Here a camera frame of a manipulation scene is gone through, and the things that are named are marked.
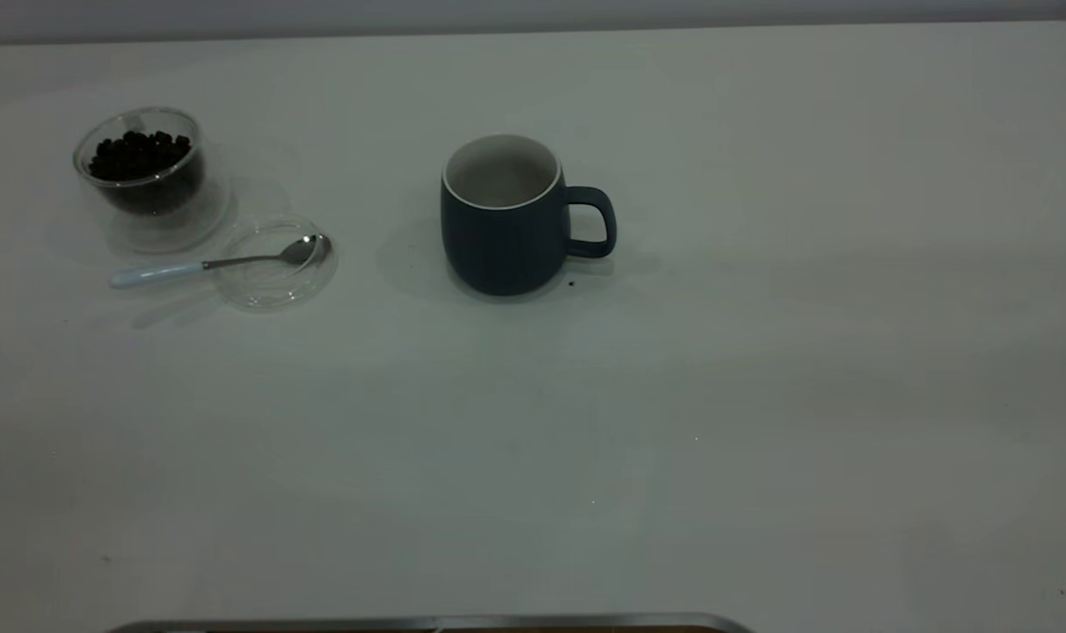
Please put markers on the black beans in jar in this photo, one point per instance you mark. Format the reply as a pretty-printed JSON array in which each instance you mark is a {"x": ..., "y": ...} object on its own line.
[{"x": 137, "y": 158}]

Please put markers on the dark grey-blue ceramic mug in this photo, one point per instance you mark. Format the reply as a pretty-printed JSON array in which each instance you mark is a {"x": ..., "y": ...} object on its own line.
[{"x": 502, "y": 246}]

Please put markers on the clear double-wall glass jar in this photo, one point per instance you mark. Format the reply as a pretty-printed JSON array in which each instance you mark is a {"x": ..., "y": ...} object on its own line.
[{"x": 168, "y": 220}]

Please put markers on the clear round glass lid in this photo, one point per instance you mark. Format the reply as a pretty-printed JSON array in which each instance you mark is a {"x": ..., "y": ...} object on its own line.
[{"x": 273, "y": 286}]

